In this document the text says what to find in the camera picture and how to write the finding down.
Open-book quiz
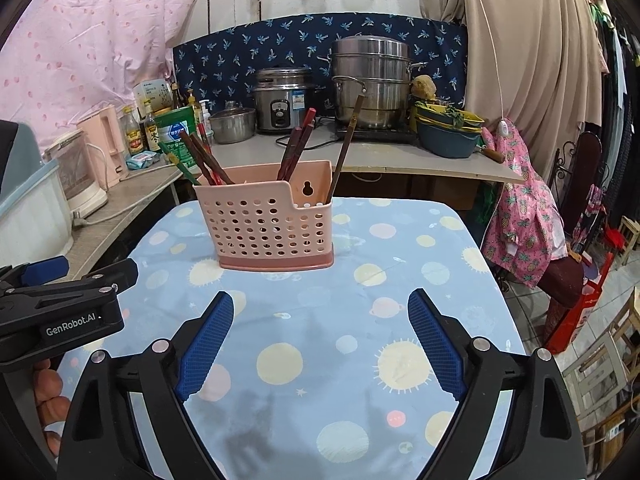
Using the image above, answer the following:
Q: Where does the green chopstick gold band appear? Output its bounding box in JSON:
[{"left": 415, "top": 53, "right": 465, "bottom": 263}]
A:
[{"left": 158, "top": 142, "right": 200, "bottom": 186}]

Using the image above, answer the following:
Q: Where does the dark red chopstick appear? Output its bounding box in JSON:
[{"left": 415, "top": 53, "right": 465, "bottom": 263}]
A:
[{"left": 180, "top": 131, "right": 222, "bottom": 185}]

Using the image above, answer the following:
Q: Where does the bright red chopstick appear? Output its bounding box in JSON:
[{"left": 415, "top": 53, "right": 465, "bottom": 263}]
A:
[{"left": 198, "top": 122, "right": 224, "bottom": 185}]

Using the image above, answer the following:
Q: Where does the dark maroon chopstick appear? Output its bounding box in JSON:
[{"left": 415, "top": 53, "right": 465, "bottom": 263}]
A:
[{"left": 283, "top": 122, "right": 314, "bottom": 181}]

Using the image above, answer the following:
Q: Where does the dark brown chopstick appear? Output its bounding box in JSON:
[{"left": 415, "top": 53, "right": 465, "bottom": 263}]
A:
[{"left": 324, "top": 90, "right": 366, "bottom": 204}]

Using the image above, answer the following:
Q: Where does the person's left hand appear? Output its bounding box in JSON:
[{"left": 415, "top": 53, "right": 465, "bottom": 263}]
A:
[{"left": 32, "top": 360, "right": 70, "bottom": 457}]

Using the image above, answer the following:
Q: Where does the white dish rack bin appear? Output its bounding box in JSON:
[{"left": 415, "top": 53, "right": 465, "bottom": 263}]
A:
[{"left": 0, "top": 119, "right": 75, "bottom": 269}]

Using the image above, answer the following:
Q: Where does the wooden side counter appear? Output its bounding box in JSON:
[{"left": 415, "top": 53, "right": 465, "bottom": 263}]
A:
[{"left": 65, "top": 164, "right": 182, "bottom": 280}]

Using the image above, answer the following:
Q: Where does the red plastic stool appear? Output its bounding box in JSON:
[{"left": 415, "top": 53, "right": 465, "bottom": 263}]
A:
[{"left": 538, "top": 252, "right": 615, "bottom": 356}]

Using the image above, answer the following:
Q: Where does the pink electric kettle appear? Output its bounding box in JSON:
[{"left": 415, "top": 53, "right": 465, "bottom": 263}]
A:
[{"left": 77, "top": 105, "right": 128, "bottom": 191}]

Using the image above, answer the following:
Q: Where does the pink floral garment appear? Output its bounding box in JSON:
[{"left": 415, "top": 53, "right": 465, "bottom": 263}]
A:
[{"left": 482, "top": 122, "right": 567, "bottom": 288}]

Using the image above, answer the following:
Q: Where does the soy sauce bottle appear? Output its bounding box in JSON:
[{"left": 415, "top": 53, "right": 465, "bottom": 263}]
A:
[{"left": 143, "top": 99, "right": 160, "bottom": 153}]

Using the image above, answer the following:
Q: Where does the blue polka dot tablecloth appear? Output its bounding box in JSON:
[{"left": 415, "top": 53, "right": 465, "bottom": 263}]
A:
[{"left": 99, "top": 198, "right": 523, "bottom": 479}]

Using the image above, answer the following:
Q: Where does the green tin can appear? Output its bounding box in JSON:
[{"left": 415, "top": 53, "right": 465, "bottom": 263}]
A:
[{"left": 154, "top": 106, "right": 196, "bottom": 168}]

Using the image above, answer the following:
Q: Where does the pink perforated utensil basket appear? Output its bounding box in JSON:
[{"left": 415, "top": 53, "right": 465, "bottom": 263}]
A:
[{"left": 194, "top": 160, "right": 334, "bottom": 272}]

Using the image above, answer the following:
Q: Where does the steel bowl with lid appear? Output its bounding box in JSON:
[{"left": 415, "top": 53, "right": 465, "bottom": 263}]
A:
[{"left": 209, "top": 101, "right": 256, "bottom": 144}]

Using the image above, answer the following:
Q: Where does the navy leaf-print backsplash cloth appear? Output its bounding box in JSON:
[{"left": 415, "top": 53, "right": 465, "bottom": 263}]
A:
[{"left": 174, "top": 12, "right": 468, "bottom": 110}]

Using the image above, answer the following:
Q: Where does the silver rice cooker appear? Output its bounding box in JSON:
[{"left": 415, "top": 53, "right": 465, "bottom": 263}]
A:
[{"left": 253, "top": 67, "right": 314, "bottom": 134}]

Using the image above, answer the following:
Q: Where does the beige hanging curtain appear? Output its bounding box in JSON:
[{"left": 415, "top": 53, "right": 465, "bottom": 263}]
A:
[{"left": 420, "top": 0, "right": 607, "bottom": 177}]

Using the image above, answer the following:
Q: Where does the stainless steel steamer pot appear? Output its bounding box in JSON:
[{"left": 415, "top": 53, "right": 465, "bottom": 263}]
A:
[{"left": 328, "top": 36, "right": 426, "bottom": 130}]

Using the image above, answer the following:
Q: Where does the white power cord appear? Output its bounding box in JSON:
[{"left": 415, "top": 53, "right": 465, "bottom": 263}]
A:
[{"left": 71, "top": 142, "right": 181, "bottom": 229}]

